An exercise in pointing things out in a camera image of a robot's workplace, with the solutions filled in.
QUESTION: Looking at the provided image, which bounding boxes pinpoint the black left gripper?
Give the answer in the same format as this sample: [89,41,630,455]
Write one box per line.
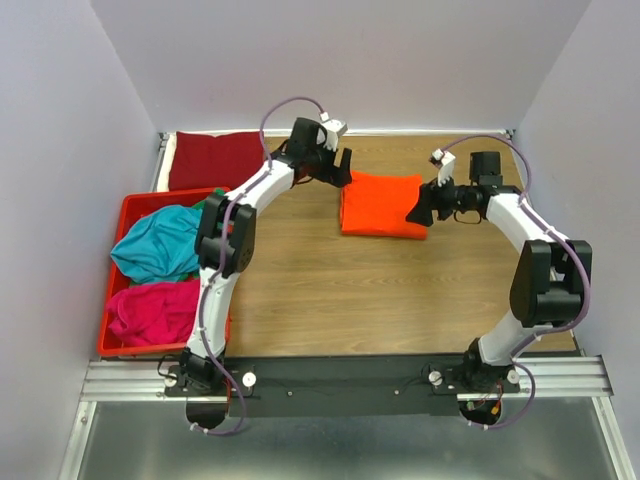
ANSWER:
[304,138,351,188]

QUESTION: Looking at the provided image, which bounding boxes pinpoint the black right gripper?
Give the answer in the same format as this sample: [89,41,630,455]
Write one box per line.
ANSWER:
[405,170,476,227]

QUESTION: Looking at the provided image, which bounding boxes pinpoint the orange t-shirt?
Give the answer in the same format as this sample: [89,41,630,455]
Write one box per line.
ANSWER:
[339,171,428,240]

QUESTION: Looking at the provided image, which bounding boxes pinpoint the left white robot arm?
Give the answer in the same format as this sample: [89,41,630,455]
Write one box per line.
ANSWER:
[179,113,352,395]

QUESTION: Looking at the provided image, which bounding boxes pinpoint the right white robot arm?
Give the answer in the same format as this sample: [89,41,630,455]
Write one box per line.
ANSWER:
[406,149,592,393]

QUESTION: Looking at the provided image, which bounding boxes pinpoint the folded dark red t-shirt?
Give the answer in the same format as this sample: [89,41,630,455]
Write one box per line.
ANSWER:
[169,132,264,191]

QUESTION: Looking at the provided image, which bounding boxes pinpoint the green t-shirt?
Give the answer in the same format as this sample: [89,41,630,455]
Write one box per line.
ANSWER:
[179,188,226,282]

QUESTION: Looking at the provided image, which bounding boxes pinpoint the teal blue t-shirt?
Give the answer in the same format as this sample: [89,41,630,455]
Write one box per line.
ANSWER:
[110,205,202,284]

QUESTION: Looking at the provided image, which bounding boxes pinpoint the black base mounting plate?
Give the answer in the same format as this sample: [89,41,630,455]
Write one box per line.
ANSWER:
[163,354,522,429]

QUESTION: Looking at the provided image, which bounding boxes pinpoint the red plastic crate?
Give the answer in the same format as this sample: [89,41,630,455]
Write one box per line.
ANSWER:
[97,188,214,357]

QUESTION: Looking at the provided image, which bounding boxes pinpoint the magenta pink t-shirt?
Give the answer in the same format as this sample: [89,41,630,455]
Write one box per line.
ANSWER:
[106,279,200,347]

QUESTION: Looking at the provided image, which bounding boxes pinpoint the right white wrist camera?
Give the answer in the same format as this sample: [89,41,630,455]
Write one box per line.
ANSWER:
[430,149,456,187]

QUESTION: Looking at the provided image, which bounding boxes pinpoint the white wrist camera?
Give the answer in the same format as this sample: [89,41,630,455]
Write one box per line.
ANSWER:
[430,149,456,187]
[317,116,348,152]

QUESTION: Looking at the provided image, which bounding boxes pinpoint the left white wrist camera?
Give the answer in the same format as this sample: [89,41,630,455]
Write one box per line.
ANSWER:
[317,116,348,152]

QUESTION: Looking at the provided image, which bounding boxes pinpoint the grey aluminium frame rail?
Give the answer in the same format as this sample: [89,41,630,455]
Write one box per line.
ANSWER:
[150,132,170,192]

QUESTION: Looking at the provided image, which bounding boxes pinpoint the front aluminium extrusion rail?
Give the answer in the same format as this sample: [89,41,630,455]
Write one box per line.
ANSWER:
[80,356,613,402]

